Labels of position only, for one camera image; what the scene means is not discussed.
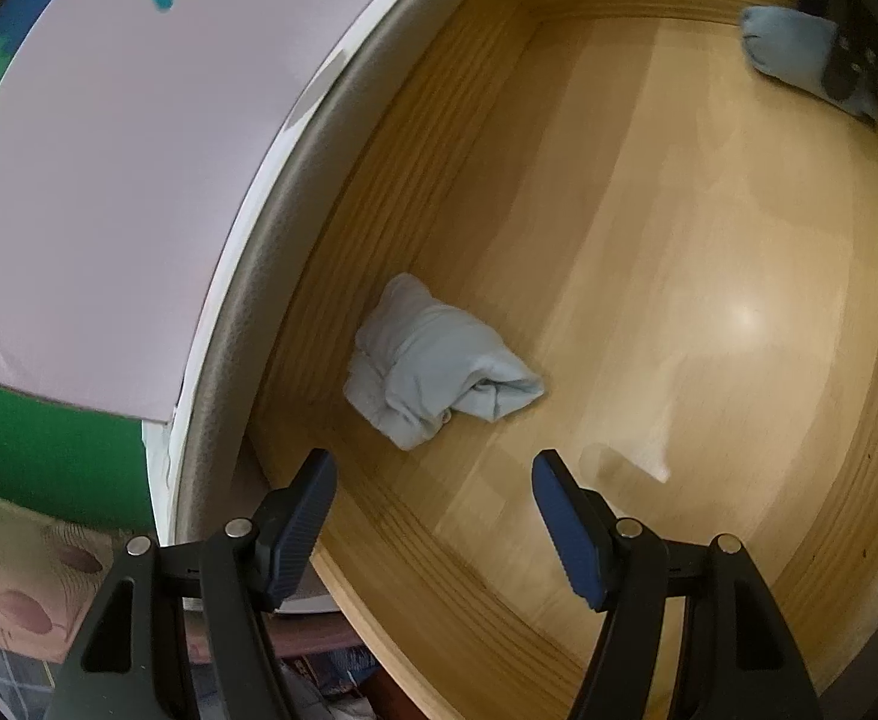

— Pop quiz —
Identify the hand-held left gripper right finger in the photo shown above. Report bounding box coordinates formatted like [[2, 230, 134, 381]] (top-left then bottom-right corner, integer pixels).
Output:
[[531, 450, 819, 720]]

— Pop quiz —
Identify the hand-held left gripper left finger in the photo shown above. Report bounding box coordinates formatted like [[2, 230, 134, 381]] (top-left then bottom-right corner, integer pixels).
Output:
[[44, 448, 338, 720]]

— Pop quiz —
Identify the light blue sock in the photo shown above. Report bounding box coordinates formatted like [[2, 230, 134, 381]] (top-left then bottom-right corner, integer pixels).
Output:
[[739, 4, 878, 125]]

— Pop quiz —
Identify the small light blue underwear bundle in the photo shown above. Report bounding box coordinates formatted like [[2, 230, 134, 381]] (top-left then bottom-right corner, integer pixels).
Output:
[[343, 272, 546, 452]]

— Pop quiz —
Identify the white cardboard box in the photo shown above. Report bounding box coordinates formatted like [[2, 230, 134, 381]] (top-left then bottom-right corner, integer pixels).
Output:
[[0, 0, 455, 425]]

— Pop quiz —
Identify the grey nightstand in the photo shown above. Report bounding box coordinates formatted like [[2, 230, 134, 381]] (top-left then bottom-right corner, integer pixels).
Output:
[[142, 0, 537, 616]]

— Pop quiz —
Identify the blue plastic packet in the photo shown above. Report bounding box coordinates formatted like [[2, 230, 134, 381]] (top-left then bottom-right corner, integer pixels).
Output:
[[281, 645, 380, 698]]

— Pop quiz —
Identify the pink floral curtain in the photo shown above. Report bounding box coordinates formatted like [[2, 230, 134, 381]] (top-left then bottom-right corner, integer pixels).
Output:
[[0, 484, 215, 665]]

